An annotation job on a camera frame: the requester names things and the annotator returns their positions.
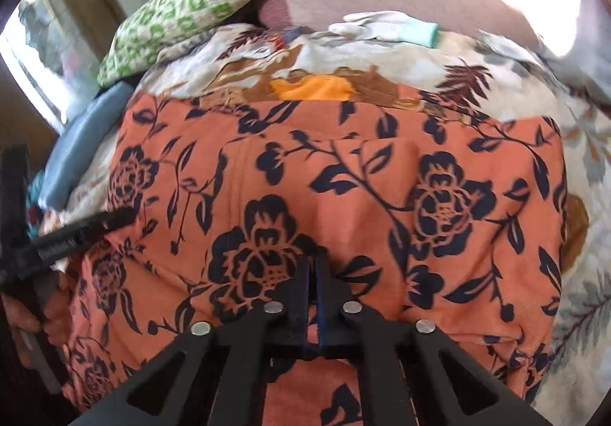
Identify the blue folded cloth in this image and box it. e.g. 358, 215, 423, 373
37, 82, 135, 211

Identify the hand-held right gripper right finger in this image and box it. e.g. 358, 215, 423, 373
316, 254, 550, 426

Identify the beige floral plush blanket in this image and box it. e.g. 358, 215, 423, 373
40, 23, 611, 412

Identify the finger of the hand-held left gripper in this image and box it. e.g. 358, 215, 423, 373
29, 208, 137, 267

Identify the yellow orange cloth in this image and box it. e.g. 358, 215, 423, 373
268, 74, 355, 103

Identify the orange floral garment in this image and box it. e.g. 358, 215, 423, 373
64, 92, 569, 426

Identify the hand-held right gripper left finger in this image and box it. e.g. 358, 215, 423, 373
71, 255, 317, 426

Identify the wooden framed window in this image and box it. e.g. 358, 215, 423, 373
0, 0, 99, 124

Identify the white garment with teal cuff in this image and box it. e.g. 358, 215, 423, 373
328, 11, 441, 50

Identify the person's left hand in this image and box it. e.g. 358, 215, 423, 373
0, 274, 70, 360

